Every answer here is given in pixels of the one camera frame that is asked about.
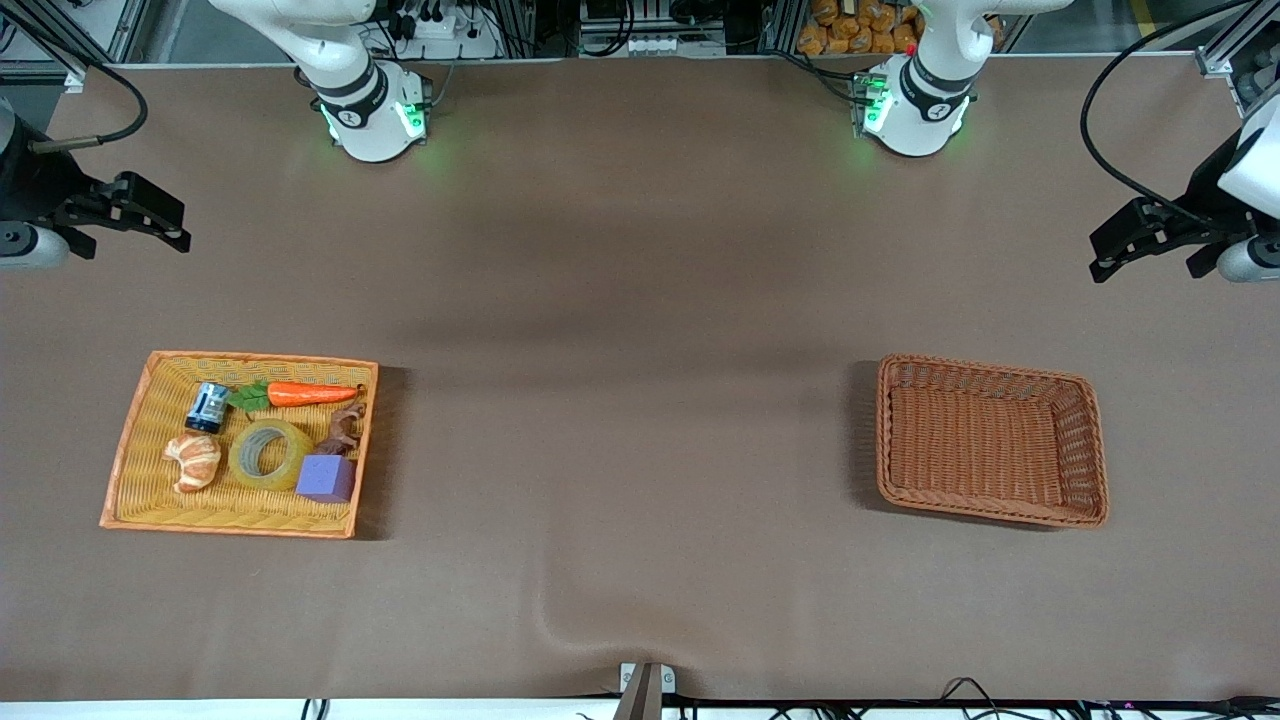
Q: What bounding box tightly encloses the purple block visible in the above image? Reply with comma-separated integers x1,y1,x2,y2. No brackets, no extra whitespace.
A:
296,454,357,503

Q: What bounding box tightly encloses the yellow clear tape roll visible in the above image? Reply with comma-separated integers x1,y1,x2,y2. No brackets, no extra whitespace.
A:
228,418,316,492

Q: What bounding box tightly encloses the metal table clamp bracket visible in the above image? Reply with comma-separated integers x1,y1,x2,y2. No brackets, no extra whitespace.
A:
617,662,677,720

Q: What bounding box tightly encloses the small blue silver can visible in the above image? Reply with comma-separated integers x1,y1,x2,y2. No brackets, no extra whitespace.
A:
185,381,233,434

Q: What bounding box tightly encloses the orange toy carrot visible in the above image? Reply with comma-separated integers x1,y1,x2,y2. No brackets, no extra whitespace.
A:
228,380,363,413

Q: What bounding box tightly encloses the brown toy figure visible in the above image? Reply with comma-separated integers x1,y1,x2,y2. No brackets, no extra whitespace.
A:
318,402,368,459

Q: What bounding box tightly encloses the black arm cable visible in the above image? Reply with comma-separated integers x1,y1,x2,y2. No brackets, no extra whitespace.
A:
1079,0,1280,217
0,0,150,154

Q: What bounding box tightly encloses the white multi-socket strip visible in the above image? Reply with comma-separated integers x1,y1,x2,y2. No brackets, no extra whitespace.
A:
624,34,724,58

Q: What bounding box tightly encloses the brown wicker basket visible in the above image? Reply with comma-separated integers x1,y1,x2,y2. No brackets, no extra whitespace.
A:
876,353,1110,529

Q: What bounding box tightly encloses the toy croissant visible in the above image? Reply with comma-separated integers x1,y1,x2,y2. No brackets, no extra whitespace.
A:
163,433,222,494

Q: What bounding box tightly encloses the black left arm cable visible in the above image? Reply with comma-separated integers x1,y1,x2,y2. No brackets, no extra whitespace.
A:
1079,0,1280,217

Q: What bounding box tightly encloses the bag of orange snacks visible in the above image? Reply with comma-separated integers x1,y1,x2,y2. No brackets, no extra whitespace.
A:
796,0,923,57

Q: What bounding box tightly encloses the orange-rimmed yellow wicker tray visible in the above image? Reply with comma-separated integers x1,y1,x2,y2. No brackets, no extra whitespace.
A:
100,350,380,540

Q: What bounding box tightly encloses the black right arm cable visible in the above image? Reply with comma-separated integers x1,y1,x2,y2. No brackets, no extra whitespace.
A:
0,0,150,154

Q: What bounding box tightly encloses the aluminium frame profile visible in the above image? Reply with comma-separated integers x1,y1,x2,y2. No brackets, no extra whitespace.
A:
1195,0,1280,116
0,0,153,93

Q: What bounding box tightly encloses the white power strip with plugs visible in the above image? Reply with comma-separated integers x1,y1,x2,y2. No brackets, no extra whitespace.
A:
392,0,503,60

